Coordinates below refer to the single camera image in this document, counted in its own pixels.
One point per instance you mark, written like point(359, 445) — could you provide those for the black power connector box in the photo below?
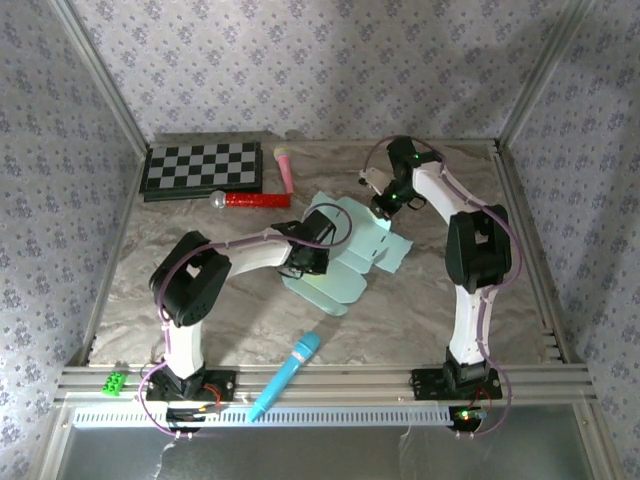
point(185, 415)

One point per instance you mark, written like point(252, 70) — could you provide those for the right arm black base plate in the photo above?
point(425, 385)

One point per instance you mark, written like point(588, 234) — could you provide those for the light blue paper box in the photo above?
point(345, 285)

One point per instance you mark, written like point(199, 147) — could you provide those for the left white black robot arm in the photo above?
point(185, 345)

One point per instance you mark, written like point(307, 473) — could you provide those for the aluminium frame rail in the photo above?
point(350, 382)

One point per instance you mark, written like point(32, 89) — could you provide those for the small circuit board with LED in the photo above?
point(467, 415)

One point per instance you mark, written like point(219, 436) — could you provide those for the red toy microphone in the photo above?
point(255, 200)

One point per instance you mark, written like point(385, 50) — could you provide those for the black white chessboard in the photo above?
point(200, 170)

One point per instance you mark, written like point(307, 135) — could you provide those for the pink toy microphone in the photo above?
point(286, 172)

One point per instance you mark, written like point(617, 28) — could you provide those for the green toy brick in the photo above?
point(114, 384)

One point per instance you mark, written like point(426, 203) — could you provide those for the aluminium frame post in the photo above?
point(541, 75)
point(106, 75)

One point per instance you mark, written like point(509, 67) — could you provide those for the grey metal sheet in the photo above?
point(320, 455)

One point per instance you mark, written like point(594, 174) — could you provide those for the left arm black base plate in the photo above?
point(222, 387)

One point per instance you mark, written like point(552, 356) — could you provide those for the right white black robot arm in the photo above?
point(477, 250)

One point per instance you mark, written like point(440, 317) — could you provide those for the blue toy microphone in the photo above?
point(290, 372)

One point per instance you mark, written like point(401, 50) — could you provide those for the aluminium side rail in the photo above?
point(530, 250)

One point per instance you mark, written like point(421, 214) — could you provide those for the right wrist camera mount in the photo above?
point(374, 179)

